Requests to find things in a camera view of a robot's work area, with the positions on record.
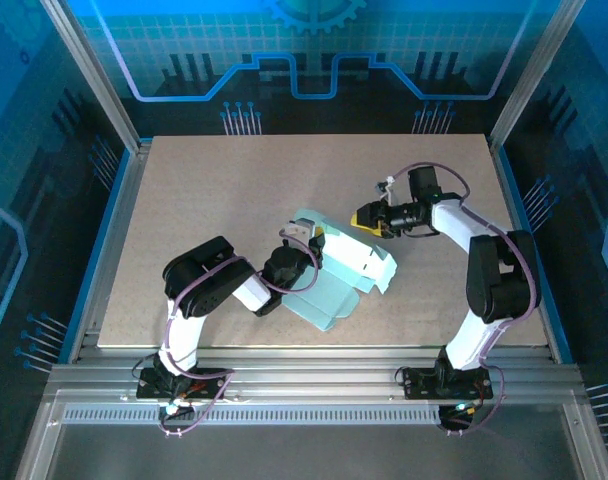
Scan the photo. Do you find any aluminium side rail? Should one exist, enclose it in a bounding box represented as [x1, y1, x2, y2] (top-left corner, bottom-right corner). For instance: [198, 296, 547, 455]
[68, 139, 153, 362]
[487, 137, 559, 362]

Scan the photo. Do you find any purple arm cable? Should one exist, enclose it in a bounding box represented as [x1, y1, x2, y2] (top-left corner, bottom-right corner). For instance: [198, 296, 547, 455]
[158, 234, 321, 439]
[383, 160, 541, 436]

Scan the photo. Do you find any slotted grey cable duct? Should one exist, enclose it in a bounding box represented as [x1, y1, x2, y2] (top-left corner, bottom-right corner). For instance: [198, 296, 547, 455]
[63, 407, 443, 426]

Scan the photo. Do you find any aluminium frame post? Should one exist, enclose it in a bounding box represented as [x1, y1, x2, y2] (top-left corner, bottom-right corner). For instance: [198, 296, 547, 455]
[488, 0, 585, 146]
[41, 0, 153, 151]

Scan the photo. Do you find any aluminium table rail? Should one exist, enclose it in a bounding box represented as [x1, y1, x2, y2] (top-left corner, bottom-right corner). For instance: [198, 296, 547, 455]
[46, 346, 588, 406]

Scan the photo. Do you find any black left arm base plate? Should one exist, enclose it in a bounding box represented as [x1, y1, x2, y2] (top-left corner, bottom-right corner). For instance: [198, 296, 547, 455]
[136, 367, 235, 401]

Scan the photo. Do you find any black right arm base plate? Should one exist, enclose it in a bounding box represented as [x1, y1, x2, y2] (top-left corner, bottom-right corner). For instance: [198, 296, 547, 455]
[401, 366, 495, 401]

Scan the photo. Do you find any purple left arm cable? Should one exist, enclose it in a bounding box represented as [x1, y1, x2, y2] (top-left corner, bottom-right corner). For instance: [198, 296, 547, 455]
[158, 234, 321, 439]

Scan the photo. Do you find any light teal paper box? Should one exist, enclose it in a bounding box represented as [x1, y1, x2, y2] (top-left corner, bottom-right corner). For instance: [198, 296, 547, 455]
[282, 208, 399, 332]

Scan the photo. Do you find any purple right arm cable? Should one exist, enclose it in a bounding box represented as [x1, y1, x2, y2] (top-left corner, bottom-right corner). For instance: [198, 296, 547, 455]
[383, 160, 541, 436]

